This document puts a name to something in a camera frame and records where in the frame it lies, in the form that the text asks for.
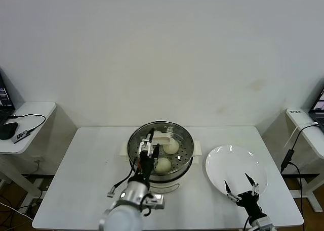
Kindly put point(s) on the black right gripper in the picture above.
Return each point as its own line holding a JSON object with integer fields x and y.
{"x": 248, "y": 202}

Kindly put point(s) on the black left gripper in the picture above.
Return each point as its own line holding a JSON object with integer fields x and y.
{"x": 146, "y": 164}

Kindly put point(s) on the white steamed baozi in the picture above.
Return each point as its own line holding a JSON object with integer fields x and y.
{"x": 163, "y": 165}
{"x": 172, "y": 148}

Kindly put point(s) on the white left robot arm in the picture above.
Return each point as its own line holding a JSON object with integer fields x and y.
{"x": 126, "y": 215}

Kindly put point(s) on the stainless steel steamer basket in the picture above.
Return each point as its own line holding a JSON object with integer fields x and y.
{"x": 186, "y": 166}

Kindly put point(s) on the white round plate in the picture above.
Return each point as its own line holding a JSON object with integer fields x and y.
{"x": 233, "y": 162}

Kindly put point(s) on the cream electric cooking pot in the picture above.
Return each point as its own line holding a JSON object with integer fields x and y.
{"x": 174, "y": 186}

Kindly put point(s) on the white side table with label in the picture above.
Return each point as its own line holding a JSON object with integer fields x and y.
{"x": 294, "y": 119}

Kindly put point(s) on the white side table with mouse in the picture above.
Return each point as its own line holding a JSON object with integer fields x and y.
{"x": 33, "y": 109}

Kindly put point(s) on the black usb drive with print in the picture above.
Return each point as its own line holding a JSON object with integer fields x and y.
{"x": 20, "y": 137}

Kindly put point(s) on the black computer mouse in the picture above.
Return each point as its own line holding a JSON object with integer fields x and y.
{"x": 8, "y": 130}

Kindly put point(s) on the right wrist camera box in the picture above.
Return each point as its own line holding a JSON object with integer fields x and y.
{"x": 263, "y": 225}

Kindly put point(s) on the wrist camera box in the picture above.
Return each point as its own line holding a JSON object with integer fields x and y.
{"x": 157, "y": 201}
{"x": 263, "y": 225}

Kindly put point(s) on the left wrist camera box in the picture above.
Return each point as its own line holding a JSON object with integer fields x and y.
{"x": 157, "y": 201}

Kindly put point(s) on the black laptop showing camera view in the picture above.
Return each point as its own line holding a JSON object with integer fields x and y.
{"x": 319, "y": 107}

